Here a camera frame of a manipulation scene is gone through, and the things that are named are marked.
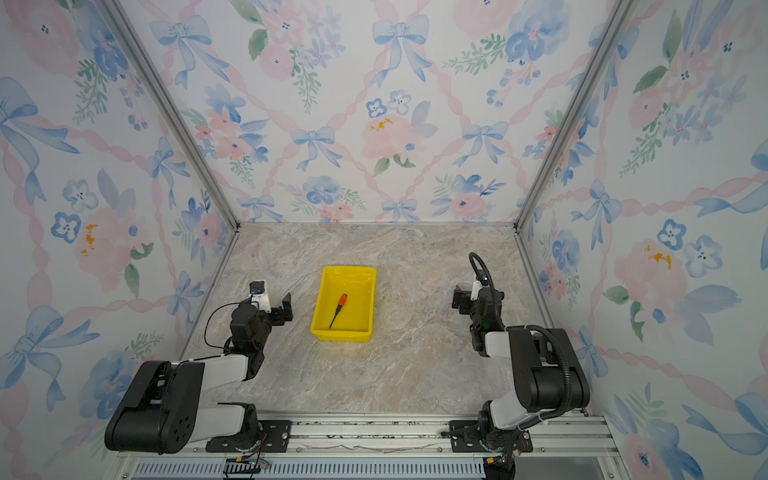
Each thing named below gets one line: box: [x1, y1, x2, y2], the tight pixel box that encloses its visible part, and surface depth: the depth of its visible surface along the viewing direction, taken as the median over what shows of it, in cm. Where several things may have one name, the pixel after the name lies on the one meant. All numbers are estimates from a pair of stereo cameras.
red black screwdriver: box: [329, 293, 348, 329], surface depth 99 cm
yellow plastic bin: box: [310, 266, 377, 343], surface depth 97 cm
